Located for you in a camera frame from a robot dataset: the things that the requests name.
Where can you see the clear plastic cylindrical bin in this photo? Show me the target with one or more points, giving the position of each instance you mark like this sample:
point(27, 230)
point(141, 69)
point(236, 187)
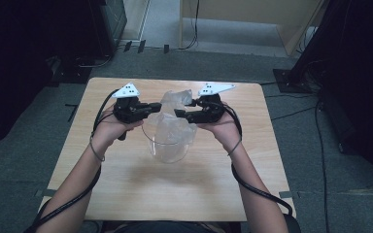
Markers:
point(170, 153)

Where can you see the grey right wrist band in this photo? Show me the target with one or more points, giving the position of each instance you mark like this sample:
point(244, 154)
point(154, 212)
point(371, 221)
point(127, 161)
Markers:
point(235, 147)

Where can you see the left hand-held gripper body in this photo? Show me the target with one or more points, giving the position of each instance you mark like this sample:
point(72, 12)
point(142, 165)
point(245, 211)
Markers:
point(128, 110)

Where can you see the person's right hand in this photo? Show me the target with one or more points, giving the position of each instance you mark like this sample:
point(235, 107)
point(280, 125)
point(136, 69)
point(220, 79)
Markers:
point(226, 131)

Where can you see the black stand with base plate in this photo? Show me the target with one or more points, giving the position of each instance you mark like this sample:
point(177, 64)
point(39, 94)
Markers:
point(317, 42)

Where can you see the black cabinet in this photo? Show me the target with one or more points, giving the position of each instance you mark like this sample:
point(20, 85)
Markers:
point(111, 22)

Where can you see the black floor base plate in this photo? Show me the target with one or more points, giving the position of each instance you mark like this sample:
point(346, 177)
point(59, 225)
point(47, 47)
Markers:
point(73, 71)

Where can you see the grey wrist band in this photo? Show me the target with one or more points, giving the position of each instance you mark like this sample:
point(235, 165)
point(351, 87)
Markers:
point(235, 147)
point(96, 155)

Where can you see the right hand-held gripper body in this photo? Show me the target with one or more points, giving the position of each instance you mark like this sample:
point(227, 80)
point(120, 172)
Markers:
point(212, 110)

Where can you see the grey floor tape piece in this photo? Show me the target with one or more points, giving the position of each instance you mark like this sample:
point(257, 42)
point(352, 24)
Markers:
point(47, 193)
point(288, 194)

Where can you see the person's left hand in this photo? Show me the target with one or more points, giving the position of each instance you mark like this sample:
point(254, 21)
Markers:
point(107, 132)

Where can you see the grey left wrist band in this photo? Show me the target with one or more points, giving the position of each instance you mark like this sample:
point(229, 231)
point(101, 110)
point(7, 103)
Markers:
point(96, 155)

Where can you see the clear plastic bag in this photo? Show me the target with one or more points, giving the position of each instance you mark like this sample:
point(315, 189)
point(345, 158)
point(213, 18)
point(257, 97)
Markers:
point(173, 129)

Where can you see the light wooden furniture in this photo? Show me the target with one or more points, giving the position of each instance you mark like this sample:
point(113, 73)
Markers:
point(249, 13)

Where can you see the person's dark clothing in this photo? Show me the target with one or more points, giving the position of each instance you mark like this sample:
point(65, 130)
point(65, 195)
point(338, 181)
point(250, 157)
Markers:
point(168, 227)

